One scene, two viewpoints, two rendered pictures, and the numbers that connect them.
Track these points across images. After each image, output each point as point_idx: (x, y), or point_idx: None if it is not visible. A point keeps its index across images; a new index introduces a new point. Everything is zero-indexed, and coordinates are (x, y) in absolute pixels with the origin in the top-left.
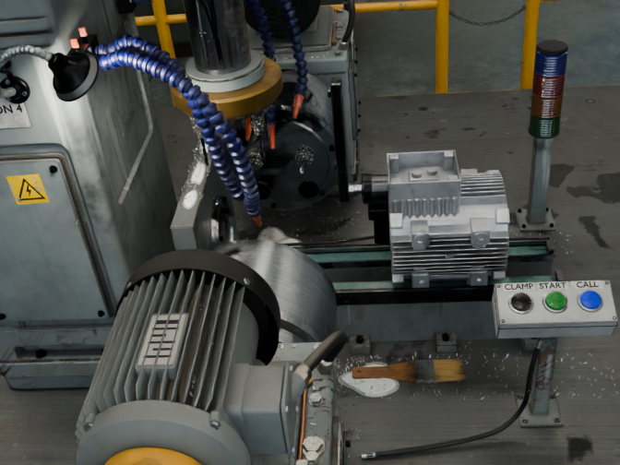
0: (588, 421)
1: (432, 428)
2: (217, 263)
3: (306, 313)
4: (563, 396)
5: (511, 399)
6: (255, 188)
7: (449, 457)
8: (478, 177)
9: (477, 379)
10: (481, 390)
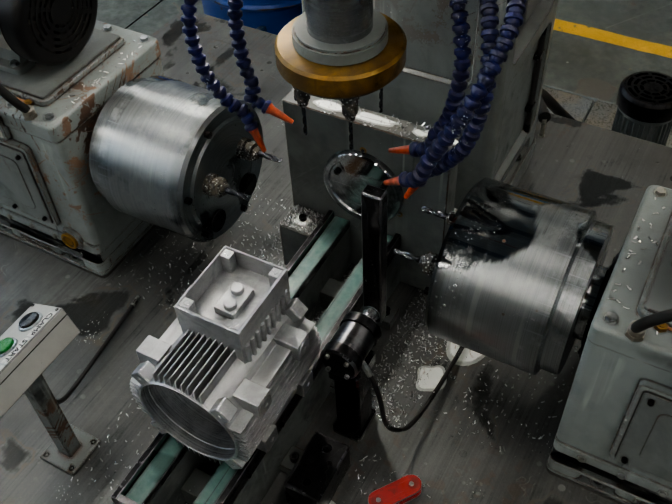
0: (26, 483)
1: (125, 358)
2: None
3: (119, 145)
4: (66, 483)
5: (99, 436)
6: (200, 77)
7: (90, 356)
8: (204, 364)
9: (143, 422)
10: (129, 418)
